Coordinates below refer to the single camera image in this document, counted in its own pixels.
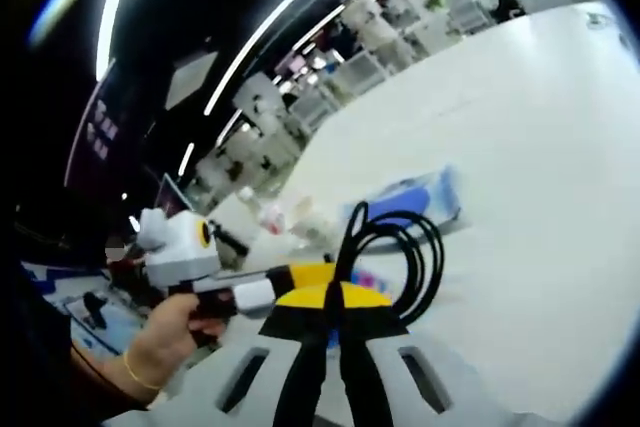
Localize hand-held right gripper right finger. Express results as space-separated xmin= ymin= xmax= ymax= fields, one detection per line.
xmin=329 ymin=281 xmax=496 ymax=427

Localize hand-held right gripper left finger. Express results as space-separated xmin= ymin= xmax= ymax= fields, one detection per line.
xmin=154 ymin=282 xmax=339 ymax=427

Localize blue pink snack packet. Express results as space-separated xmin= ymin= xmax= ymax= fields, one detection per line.
xmin=348 ymin=268 xmax=397 ymax=299

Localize clear plastic bottle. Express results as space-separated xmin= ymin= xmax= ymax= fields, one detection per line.
xmin=258 ymin=198 xmax=287 ymax=237

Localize white paper cup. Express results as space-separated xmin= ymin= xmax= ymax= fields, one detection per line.
xmin=288 ymin=195 xmax=337 ymax=249

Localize black cable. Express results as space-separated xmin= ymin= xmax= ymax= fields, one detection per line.
xmin=324 ymin=199 xmax=446 ymax=334

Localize clear plastic bag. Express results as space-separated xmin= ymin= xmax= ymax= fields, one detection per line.
xmin=341 ymin=163 xmax=465 ymax=249

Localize person's left hand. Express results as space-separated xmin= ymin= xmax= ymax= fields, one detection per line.
xmin=126 ymin=290 xmax=227 ymax=394

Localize dark monitor screen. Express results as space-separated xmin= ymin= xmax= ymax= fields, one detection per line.
xmin=155 ymin=172 xmax=195 ymax=221

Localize hanging sign screen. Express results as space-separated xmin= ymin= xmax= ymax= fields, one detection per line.
xmin=83 ymin=100 xmax=122 ymax=161

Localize person's dark clothing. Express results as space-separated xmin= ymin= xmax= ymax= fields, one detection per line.
xmin=0 ymin=261 xmax=147 ymax=427

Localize long ceiling light strip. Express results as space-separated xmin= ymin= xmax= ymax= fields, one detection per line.
xmin=202 ymin=0 xmax=382 ymax=117

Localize blue white wall display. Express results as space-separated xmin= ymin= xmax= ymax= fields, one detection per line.
xmin=19 ymin=260 xmax=147 ymax=359

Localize gold bracelet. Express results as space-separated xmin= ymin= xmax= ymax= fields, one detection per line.
xmin=122 ymin=348 xmax=162 ymax=393

